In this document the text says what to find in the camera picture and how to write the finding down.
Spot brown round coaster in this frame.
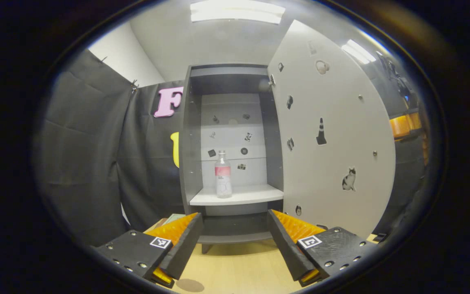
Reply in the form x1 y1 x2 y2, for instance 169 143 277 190
176 279 205 293

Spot grey cabinet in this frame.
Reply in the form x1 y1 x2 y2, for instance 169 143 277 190
179 63 284 254

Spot white cabinet shelf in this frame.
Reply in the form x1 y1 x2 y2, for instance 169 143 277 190
189 184 284 206

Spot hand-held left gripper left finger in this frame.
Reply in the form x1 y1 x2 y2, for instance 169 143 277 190
90 212 205 289

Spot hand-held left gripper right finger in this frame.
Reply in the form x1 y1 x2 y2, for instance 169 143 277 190
266 209 378 287

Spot clear bottle with pink label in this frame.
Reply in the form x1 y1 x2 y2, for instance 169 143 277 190
215 150 233 199

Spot black backdrop cloth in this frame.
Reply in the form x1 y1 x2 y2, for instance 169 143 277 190
39 49 433 245

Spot grey cabinet door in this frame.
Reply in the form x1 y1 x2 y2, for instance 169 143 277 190
268 20 397 239

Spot long ceiling light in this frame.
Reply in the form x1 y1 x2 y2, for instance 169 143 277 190
190 0 286 24
341 39 376 64

